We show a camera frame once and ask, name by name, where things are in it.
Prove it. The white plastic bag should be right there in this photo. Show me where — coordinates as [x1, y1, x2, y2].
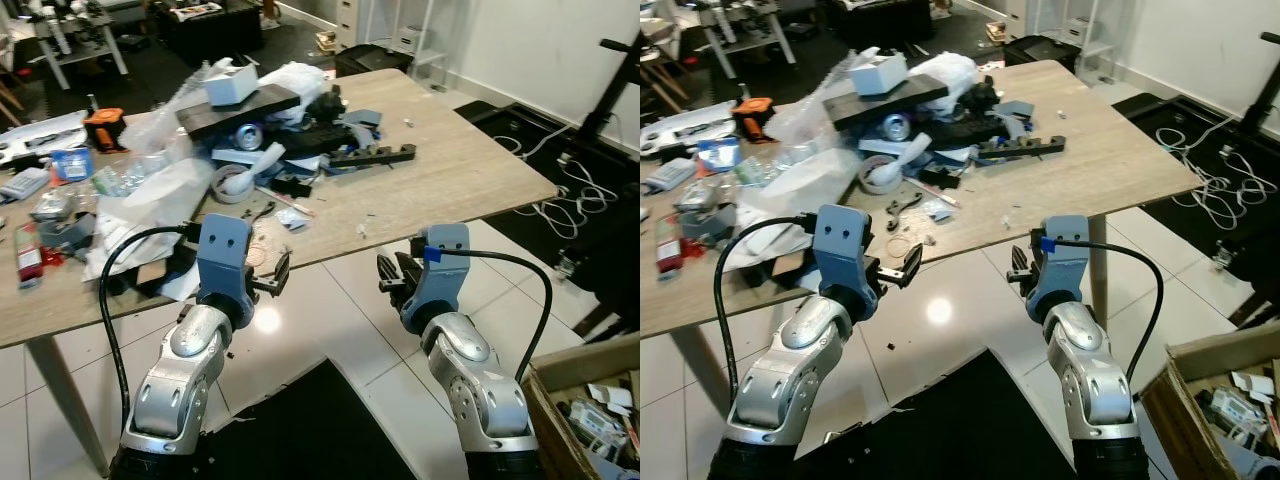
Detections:
[84, 158, 217, 282]
[733, 148, 863, 273]

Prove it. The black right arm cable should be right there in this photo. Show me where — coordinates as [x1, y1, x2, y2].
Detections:
[1041, 236, 1167, 386]
[424, 247, 555, 386]

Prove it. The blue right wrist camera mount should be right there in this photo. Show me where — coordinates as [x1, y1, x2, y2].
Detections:
[1027, 214, 1094, 323]
[399, 222, 472, 336]

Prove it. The brown cardboard box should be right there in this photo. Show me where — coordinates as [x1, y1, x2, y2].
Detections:
[1138, 324, 1280, 480]
[519, 334, 641, 480]

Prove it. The white shelf unit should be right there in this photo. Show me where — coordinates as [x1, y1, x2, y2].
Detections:
[1004, 0, 1119, 63]
[334, 0, 453, 79]

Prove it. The blue packet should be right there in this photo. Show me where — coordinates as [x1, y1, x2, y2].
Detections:
[49, 147, 97, 184]
[697, 137, 743, 173]

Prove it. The red packet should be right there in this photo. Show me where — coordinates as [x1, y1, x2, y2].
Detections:
[14, 221, 47, 288]
[654, 214, 687, 278]

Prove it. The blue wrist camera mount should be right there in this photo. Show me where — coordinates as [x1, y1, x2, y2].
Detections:
[399, 222, 472, 336]
[1027, 214, 1094, 323]
[196, 213, 257, 309]
[811, 205, 882, 306]

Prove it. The grey background work table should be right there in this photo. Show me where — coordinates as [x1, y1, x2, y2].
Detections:
[30, 0, 153, 93]
[690, 0, 806, 81]

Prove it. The dark flat board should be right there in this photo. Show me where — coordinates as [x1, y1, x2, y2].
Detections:
[824, 74, 950, 132]
[176, 84, 302, 140]

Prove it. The small white box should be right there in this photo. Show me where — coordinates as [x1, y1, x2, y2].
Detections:
[204, 60, 264, 107]
[847, 50, 910, 97]

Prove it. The light wooden table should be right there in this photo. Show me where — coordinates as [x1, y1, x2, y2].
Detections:
[640, 60, 1204, 426]
[0, 68, 559, 477]

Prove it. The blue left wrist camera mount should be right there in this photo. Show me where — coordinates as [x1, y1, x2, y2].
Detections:
[811, 205, 882, 306]
[196, 213, 257, 309]

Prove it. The grey flat device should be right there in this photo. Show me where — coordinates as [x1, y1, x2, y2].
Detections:
[643, 157, 698, 195]
[0, 166, 52, 203]

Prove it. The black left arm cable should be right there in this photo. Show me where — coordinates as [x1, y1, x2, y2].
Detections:
[99, 224, 204, 433]
[712, 214, 821, 426]

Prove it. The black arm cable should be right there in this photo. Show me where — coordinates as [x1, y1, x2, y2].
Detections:
[424, 247, 555, 386]
[712, 214, 821, 426]
[99, 224, 204, 433]
[1041, 236, 1167, 386]

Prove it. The white device in box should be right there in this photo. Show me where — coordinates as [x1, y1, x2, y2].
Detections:
[1205, 386, 1271, 436]
[566, 398, 623, 446]

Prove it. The white floor cable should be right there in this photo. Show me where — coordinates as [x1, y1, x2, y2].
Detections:
[1163, 112, 1273, 263]
[497, 125, 623, 242]

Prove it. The black bar with holes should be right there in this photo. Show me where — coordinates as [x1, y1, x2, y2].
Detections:
[977, 134, 1067, 162]
[329, 142, 419, 170]

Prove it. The grey tape roll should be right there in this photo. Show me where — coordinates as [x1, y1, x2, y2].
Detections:
[211, 164, 258, 205]
[857, 154, 907, 195]

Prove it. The crumpled clear plastic bag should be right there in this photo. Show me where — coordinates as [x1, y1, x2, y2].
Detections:
[905, 51, 979, 113]
[258, 61, 333, 126]

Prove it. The large black floor mat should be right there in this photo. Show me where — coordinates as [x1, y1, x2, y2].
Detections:
[453, 98, 641, 336]
[1110, 90, 1280, 326]

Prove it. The orange and black tool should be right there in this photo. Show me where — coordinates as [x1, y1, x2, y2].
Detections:
[732, 96, 777, 144]
[82, 106, 128, 154]

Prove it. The black stand pole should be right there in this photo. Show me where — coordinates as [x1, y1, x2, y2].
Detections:
[1233, 31, 1280, 138]
[578, 37, 641, 143]

